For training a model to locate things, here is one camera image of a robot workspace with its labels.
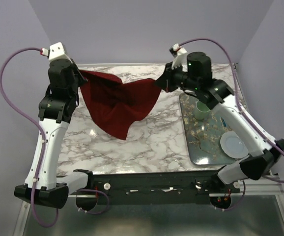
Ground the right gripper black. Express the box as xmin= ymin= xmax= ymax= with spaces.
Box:
xmin=153 ymin=61 xmax=198 ymax=93

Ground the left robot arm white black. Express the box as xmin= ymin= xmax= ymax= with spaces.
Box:
xmin=14 ymin=59 xmax=94 ymax=209

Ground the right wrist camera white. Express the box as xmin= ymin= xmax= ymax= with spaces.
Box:
xmin=170 ymin=43 xmax=188 ymax=69

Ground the floral teal serving tray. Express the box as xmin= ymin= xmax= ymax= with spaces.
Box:
xmin=179 ymin=94 xmax=238 ymax=167

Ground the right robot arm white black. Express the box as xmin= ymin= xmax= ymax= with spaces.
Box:
xmin=155 ymin=49 xmax=284 ymax=193

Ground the light green cup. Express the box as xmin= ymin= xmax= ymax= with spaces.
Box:
xmin=194 ymin=101 xmax=210 ymax=120

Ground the dark red cloth napkin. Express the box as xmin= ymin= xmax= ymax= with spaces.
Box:
xmin=80 ymin=70 xmax=161 ymax=140

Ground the pale blue small plate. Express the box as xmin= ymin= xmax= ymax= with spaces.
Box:
xmin=220 ymin=131 xmax=249 ymax=159

